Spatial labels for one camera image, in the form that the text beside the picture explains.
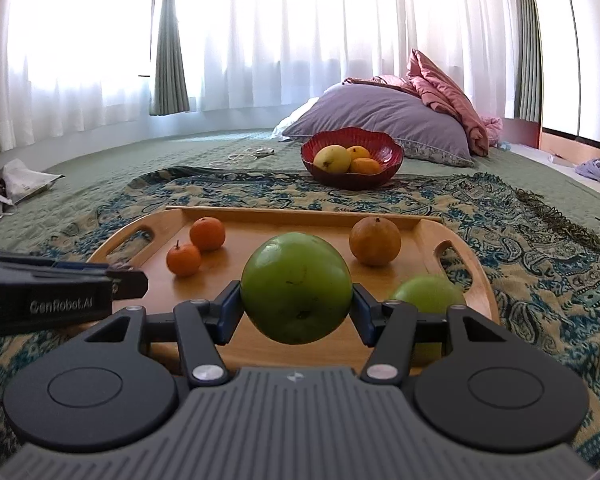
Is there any lilac cloth on floor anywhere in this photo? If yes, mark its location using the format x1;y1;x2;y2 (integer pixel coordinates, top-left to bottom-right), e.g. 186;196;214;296
574;158;600;183

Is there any front orange in bowl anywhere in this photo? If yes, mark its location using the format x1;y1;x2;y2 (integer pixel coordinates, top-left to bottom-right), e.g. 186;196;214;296
349;157;382;176

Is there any small tangerine with stem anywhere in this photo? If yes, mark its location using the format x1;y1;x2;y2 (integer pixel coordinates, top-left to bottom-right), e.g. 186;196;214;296
166;242;202;278

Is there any large green apple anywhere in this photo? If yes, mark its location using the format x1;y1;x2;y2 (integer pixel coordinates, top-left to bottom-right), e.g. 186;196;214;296
240;232;352;344

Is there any white cable on bed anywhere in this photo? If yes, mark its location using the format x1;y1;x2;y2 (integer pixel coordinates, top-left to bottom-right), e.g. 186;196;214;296
226;145;276;164

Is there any green curtain left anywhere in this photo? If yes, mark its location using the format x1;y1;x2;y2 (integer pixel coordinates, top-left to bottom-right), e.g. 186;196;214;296
151;0;189;116

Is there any green quilted bedspread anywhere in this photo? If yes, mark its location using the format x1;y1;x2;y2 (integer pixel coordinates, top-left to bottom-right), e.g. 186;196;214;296
0;131;600;252

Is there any green curtain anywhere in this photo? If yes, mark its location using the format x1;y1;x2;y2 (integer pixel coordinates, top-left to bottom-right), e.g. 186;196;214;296
151;0;189;116
515;0;542;124

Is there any white paper bag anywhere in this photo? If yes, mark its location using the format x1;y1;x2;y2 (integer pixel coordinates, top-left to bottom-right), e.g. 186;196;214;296
0;158;62;204

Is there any small round tangerine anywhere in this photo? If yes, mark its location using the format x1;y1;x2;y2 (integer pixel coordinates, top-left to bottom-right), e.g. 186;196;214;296
189;217;226;252

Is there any rear orange in bowl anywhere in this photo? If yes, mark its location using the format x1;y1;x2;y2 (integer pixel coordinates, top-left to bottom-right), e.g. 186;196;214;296
347;145;370;160

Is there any orange in bowl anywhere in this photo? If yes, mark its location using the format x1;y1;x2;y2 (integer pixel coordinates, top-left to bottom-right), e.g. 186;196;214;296
347;145;370;160
349;157;382;176

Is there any purple pillow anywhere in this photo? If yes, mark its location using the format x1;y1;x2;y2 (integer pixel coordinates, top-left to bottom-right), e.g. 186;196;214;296
272;84;474;167

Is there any wooden serving tray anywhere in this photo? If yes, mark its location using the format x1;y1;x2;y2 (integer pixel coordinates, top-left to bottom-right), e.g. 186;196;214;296
84;204;502;376

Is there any small green apple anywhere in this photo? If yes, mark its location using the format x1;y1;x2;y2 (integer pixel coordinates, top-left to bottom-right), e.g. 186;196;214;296
388;274;466;366

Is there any red fruit bowl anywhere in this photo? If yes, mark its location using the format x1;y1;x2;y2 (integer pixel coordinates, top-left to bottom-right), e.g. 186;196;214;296
301;127;404;191

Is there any pink blanket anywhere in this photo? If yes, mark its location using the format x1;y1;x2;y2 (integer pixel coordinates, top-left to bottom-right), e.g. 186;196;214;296
342;49;498;157

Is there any dull brownish orange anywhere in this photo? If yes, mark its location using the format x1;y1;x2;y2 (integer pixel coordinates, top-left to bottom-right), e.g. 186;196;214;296
349;216;402;266

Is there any green curtain right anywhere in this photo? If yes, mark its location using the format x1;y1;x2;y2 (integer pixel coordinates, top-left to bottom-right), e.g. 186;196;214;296
515;0;542;124

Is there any yellow mango in bowl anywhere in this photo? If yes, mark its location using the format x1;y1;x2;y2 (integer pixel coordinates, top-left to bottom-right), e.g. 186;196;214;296
312;144;352;174

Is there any white sheer curtain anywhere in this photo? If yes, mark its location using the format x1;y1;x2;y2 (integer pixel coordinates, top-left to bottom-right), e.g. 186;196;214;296
0;0;518;149

